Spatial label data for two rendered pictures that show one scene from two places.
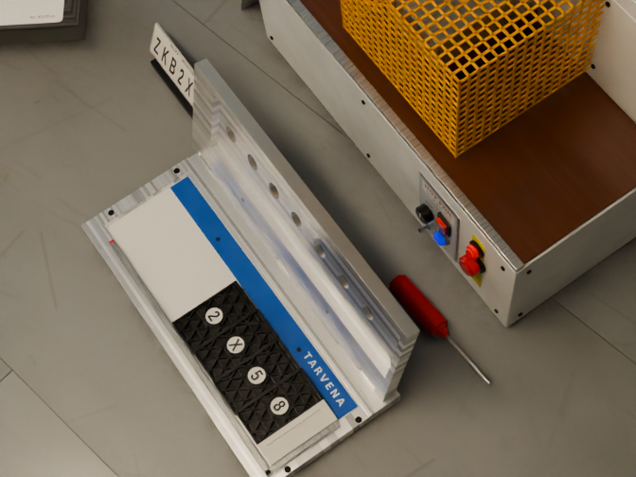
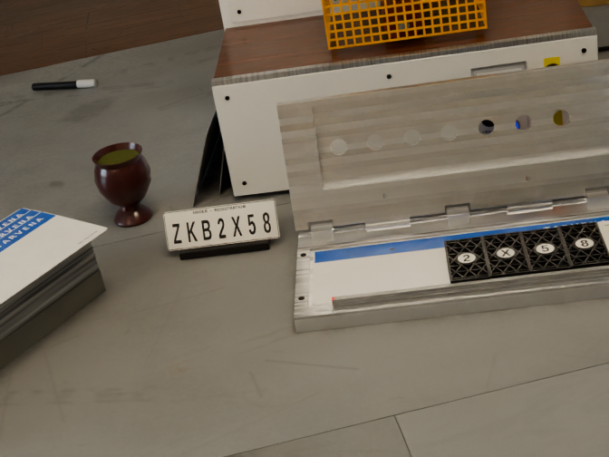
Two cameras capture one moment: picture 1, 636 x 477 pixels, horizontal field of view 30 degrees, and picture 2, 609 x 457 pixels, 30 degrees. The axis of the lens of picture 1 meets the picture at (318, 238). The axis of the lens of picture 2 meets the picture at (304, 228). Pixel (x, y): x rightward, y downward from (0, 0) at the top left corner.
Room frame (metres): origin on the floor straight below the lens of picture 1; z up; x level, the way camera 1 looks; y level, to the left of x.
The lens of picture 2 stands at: (0.12, 1.30, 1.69)
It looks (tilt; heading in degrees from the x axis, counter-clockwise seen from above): 29 degrees down; 300
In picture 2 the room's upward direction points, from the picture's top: 10 degrees counter-clockwise
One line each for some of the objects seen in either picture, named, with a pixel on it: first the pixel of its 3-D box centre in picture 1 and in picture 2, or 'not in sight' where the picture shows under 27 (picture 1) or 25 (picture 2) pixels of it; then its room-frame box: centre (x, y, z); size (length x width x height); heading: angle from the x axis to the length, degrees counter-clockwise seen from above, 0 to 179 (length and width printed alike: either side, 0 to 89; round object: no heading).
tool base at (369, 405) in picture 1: (234, 307); (465, 256); (0.57, 0.12, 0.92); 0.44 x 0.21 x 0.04; 24
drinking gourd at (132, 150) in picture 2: not in sight; (125, 186); (1.11, 0.09, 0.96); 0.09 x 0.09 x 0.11
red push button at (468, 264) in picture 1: (470, 264); not in sight; (0.53, -0.17, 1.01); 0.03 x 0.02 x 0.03; 24
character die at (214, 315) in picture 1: (215, 317); (467, 261); (0.56, 0.15, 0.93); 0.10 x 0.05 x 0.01; 114
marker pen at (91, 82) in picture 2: not in sight; (63, 84); (1.56, -0.35, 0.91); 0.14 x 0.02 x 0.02; 11
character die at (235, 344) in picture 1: (236, 345); (506, 257); (0.52, 0.13, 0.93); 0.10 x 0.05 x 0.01; 114
